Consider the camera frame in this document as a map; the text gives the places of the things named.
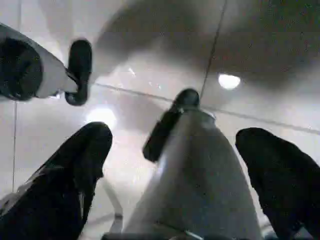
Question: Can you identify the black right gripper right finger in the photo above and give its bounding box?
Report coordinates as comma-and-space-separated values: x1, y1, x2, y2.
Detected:
235, 127, 320, 240

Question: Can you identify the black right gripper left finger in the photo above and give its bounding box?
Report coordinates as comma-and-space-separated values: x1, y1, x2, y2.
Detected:
0, 122, 114, 240

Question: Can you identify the grey left robot leg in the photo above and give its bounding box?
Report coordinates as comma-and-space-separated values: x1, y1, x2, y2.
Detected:
0, 24, 94, 107

